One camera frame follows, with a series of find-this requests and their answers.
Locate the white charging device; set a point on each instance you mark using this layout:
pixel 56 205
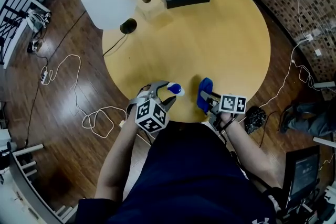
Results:
pixel 34 23

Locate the black monitor screen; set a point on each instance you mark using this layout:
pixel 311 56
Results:
pixel 304 178

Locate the person's right forearm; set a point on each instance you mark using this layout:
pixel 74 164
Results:
pixel 249 154

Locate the person's left forearm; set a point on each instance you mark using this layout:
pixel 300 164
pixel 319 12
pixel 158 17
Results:
pixel 115 154

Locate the black plug cluster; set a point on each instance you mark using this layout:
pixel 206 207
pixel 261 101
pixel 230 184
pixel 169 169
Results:
pixel 34 47

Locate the white desk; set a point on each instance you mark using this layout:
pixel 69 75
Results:
pixel 324 84

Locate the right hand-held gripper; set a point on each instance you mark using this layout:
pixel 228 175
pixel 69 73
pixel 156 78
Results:
pixel 233 104

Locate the white wooden rack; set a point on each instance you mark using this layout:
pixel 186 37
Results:
pixel 26 149

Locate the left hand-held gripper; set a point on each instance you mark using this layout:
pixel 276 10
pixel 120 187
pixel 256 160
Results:
pixel 152 115

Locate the wooden tissue box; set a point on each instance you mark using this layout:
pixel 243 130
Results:
pixel 153 10

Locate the person's navy shirt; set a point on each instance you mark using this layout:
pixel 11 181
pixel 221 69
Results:
pixel 189 178

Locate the white table lamp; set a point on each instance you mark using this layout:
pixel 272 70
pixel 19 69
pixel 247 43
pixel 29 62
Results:
pixel 107 0

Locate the white wall plate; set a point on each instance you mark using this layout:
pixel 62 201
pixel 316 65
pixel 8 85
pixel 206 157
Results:
pixel 317 52

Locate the black metal railing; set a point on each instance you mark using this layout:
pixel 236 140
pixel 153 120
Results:
pixel 4 47

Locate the white power adapter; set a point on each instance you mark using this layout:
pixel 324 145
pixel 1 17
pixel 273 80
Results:
pixel 122 123

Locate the white wall plug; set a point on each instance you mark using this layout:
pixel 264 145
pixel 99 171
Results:
pixel 309 37

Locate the black crumpled plastic bag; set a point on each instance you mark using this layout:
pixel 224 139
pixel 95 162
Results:
pixel 256 119

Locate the blue cloth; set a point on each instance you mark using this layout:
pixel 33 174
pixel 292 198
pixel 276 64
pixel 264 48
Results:
pixel 206 85

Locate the person's right hand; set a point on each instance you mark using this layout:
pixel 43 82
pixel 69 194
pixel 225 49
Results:
pixel 228 118

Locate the white power strip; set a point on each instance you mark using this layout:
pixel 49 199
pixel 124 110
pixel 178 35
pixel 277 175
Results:
pixel 44 77

